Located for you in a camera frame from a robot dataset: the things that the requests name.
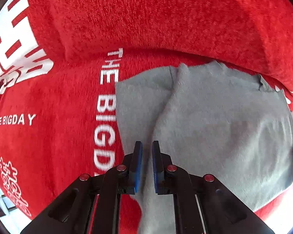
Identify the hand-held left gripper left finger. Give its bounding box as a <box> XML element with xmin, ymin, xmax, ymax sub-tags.
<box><xmin>21</xmin><ymin>141</ymin><xmax>143</xmax><ymax>234</ymax></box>

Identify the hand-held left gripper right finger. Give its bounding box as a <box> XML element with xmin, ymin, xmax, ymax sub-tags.
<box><xmin>152</xmin><ymin>141</ymin><xmax>274</xmax><ymax>234</ymax></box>

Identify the grey sweater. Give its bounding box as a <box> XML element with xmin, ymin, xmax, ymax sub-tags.
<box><xmin>115</xmin><ymin>61</ymin><xmax>293</xmax><ymax>234</ymax></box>

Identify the red printed sofa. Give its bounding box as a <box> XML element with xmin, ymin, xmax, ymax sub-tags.
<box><xmin>0</xmin><ymin>0</ymin><xmax>293</xmax><ymax>225</ymax></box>

